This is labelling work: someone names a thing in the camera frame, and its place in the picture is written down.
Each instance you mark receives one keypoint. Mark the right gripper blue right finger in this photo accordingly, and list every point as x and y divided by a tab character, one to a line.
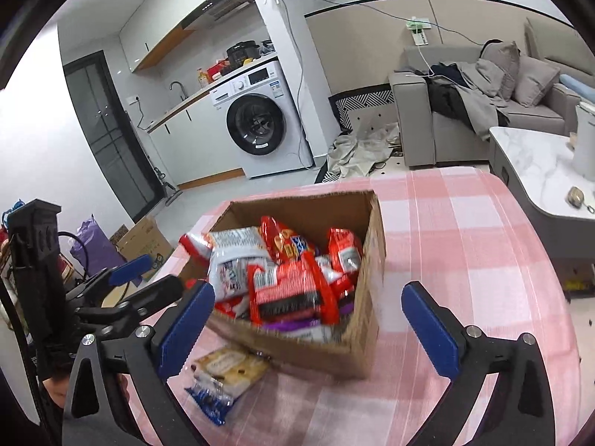
520	410

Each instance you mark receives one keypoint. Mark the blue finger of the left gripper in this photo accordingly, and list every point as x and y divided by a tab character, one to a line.
130	271
136	307

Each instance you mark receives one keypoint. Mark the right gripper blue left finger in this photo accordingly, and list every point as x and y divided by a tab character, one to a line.
96	412

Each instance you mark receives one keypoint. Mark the blue cookie packet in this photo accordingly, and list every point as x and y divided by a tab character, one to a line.
209	395

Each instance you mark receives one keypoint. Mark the beige biscuit packet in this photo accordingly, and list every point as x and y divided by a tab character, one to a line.
228	372

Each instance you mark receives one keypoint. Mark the person's left hand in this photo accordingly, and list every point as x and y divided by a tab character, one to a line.
57	388

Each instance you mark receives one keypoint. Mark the cardboard box on floor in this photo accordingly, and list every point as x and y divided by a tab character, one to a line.
145	238

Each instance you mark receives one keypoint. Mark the purple bag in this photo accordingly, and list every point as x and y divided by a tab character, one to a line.
99	253

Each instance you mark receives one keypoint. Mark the silver white snack bag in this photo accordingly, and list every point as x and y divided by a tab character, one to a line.
231	252

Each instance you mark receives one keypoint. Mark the white kitchen base cabinets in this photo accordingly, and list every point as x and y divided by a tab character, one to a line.
194	144

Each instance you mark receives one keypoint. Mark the red orange snack packet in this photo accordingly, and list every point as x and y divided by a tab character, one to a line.
283	243

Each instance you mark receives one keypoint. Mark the dark glass door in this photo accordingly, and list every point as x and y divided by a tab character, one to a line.
109	132

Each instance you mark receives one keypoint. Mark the pink checked tablecloth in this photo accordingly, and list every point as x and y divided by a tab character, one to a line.
461	233

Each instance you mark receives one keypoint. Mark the kitchen faucet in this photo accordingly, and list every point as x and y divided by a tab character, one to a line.
182	93

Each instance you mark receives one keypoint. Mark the brown cardboard SF box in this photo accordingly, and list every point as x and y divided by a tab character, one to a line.
345	349

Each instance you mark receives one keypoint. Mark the purple snack packet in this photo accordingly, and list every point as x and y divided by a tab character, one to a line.
289	326

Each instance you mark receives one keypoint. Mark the white washing machine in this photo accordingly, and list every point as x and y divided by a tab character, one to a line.
261	119

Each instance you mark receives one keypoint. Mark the red snack packet upright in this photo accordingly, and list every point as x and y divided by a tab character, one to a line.
345	250

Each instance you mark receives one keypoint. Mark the small round metal object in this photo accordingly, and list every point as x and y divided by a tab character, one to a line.
576	198

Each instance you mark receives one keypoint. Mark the crumpled beige cloth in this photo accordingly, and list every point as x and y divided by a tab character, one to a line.
357	154

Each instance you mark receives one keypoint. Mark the white marble coffee table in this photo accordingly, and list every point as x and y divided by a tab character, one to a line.
536	167

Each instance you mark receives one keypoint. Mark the white electric kettle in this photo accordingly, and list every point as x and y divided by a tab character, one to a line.
584	148

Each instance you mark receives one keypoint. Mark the range hood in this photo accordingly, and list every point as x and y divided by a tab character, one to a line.
212	13

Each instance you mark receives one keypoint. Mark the dark clothes pile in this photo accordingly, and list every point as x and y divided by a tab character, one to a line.
468	92

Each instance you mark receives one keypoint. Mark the grey square cushion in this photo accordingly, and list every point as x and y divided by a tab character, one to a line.
535	78

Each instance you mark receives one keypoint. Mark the white power strip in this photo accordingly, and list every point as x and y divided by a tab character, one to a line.
417	27

